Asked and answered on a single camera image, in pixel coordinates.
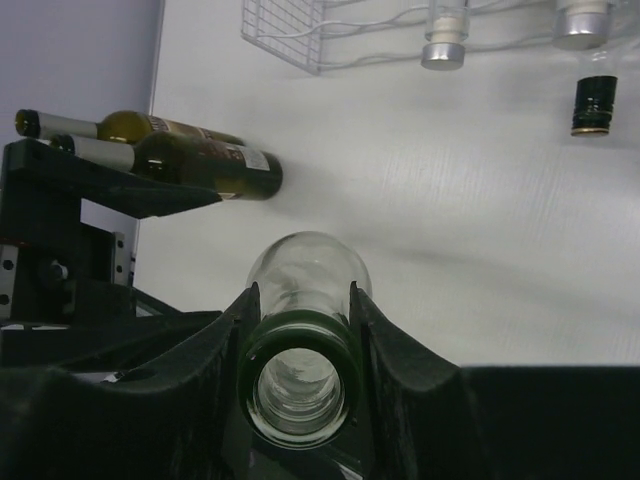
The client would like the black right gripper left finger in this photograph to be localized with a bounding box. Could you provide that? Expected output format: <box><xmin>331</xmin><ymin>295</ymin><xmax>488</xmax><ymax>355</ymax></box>
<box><xmin>1</xmin><ymin>286</ymin><xmax>259</xmax><ymax>479</ymax></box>

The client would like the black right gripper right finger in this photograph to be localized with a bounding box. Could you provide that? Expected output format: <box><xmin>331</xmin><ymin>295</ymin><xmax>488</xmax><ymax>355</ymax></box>
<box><xmin>350</xmin><ymin>287</ymin><xmax>639</xmax><ymax>479</ymax></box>

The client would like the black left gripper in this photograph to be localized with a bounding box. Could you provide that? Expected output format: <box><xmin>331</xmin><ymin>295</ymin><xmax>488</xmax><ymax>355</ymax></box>
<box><xmin>1</xmin><ymin>139</ymin><xmax>222</xmax><ymax>368</ymax></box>

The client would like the clear tall bottle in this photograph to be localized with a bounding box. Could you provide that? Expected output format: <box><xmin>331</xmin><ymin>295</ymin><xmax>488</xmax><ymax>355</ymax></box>
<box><xmin>236</xmin><ymin>231</ymin><xmax>373</xmax><ymax>450</ymax></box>

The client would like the dark wine bottle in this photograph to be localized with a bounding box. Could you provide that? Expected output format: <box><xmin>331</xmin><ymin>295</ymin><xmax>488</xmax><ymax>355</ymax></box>
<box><xmin>50</xmin><ymin>131</ymin><xmax>284</xmax><ymax>201</ymax></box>

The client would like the round clear bottle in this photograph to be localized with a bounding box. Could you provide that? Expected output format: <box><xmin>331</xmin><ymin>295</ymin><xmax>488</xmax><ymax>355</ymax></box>
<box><xmin>552</xmin><ymin>0</ymin><xmax>613</xmax><ymax>51</ymax></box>
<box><xmin>421</xmin><ymin>0</ymin><xmax>470</xmax><ymax>71</ymax></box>

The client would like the green wine bottle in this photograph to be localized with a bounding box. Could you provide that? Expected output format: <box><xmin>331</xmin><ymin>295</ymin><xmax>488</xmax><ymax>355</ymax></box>
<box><xmin>14</xmin><ymin>109</ymin><xmax>247</xmax><ymax>146</ymax></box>

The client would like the small black bottle cap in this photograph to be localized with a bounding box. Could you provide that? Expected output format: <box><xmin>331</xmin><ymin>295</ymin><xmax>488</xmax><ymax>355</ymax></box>
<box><xmin>571</xmin><ymin>75</ymin><xmax>618</xmax><ymax>137</ymax></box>

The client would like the white wire wine rack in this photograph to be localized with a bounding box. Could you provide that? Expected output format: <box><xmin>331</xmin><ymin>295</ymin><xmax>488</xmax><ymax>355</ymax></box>
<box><xmin>241</xmin><ymin>1</ymin><xmax>639</xmax><ymax>75</ymax></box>

